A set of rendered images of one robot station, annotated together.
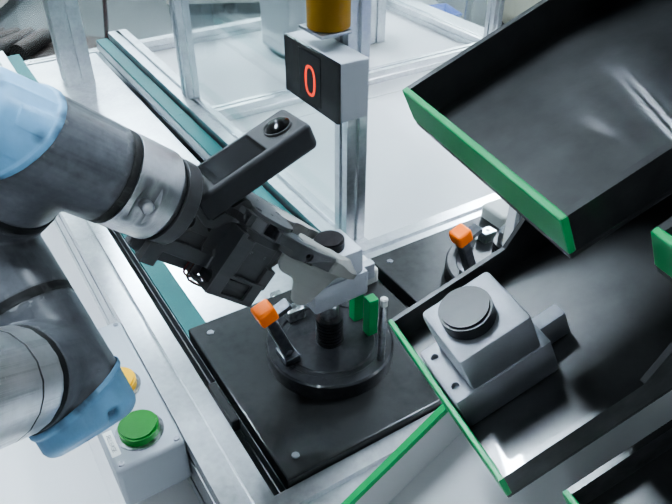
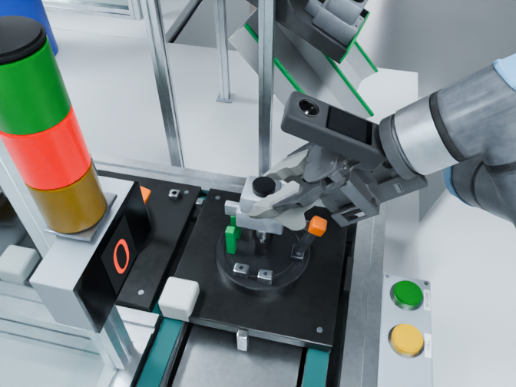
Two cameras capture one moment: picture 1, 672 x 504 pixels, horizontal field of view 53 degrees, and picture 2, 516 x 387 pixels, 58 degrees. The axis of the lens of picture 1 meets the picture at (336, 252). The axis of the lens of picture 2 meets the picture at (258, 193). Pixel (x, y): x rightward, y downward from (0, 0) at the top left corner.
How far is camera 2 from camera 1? 88 cm
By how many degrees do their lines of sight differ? 87
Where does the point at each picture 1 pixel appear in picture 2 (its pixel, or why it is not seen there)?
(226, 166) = (356, 124)
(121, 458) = (425, 286)
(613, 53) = not seen: outside the picture
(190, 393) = (362, 299)
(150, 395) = (387, 317)
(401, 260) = (133, 286)
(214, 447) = (368, 262)
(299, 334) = (276, 264)
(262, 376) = (315, 269)
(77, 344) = not seen: hidden behind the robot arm
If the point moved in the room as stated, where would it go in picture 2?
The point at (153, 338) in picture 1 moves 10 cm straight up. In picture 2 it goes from (356, 376) to (370, 341)
